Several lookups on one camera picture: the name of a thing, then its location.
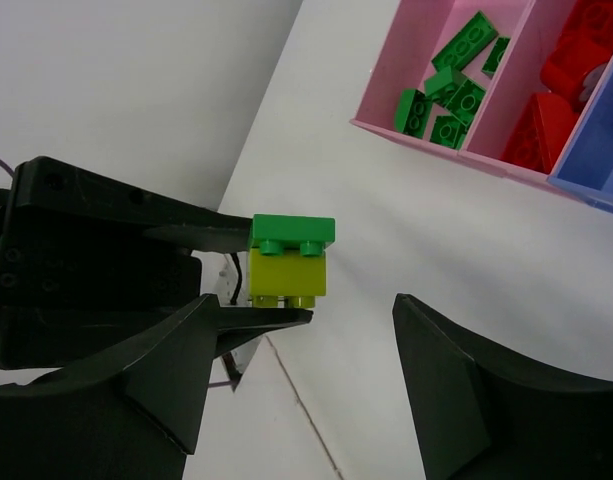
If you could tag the red lego brick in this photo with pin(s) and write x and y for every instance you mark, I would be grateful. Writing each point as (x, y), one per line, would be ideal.
(582, 52)

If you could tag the thin green plate brick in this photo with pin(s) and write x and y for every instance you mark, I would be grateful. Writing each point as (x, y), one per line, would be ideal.
(272, 235)

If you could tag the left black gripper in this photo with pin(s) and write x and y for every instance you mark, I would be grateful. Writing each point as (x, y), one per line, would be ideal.
(91, 253)

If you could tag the green square lego brick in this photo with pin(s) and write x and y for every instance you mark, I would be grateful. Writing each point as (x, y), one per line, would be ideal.
(465, 102)

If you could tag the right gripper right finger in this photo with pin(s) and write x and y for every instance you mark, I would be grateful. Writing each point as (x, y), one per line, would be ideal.
(484, 411)

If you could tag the small pink bin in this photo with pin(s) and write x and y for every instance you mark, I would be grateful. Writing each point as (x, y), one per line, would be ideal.
(517, 78)

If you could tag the purple oval green lego cluster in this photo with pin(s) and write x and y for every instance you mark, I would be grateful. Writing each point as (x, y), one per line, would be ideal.
(448, 131)

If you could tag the purple-blue bin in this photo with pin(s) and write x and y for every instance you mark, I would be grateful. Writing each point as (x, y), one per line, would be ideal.
(585, 168)

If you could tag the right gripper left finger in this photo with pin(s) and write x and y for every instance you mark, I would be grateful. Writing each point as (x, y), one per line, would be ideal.
(87, 422)

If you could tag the small green lego brick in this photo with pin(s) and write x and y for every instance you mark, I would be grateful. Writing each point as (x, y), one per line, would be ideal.
(495, 56)

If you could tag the green and lime brick stack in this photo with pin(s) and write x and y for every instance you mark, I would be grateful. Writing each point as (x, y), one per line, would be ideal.
(291, 279)

